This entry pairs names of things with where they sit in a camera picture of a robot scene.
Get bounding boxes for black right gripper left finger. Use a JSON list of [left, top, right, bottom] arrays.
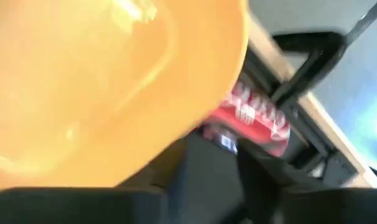
[[0, 186, 169, 224]]

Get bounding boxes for yellow plastic bin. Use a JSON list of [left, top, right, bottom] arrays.
[[0, 0, 250, 195]]

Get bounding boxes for black aluminium table frame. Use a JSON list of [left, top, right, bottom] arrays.
[[238, 30, 377, 190]]

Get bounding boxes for red cola can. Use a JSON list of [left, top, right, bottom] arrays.
[[203, 80, 291, 158]]

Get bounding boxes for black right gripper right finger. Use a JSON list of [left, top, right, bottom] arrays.
[[277, 186, 377, 224]]

